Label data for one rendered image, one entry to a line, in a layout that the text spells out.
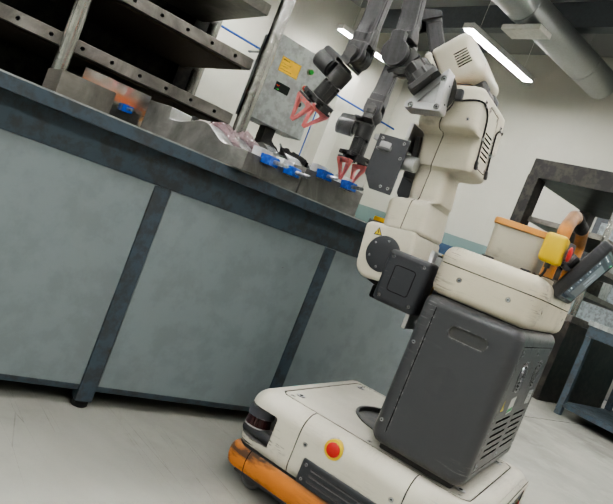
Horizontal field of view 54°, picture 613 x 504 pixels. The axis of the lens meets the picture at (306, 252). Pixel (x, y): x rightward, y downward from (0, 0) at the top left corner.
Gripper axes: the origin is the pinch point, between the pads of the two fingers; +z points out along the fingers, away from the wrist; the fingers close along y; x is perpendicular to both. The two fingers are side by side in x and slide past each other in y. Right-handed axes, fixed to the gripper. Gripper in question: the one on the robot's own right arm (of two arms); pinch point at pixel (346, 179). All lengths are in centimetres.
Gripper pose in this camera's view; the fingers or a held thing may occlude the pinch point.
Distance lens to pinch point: 207.9
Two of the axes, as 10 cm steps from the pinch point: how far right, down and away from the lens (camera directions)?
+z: -3.6, 9.3, 0.4
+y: -7.5, -2.6, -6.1
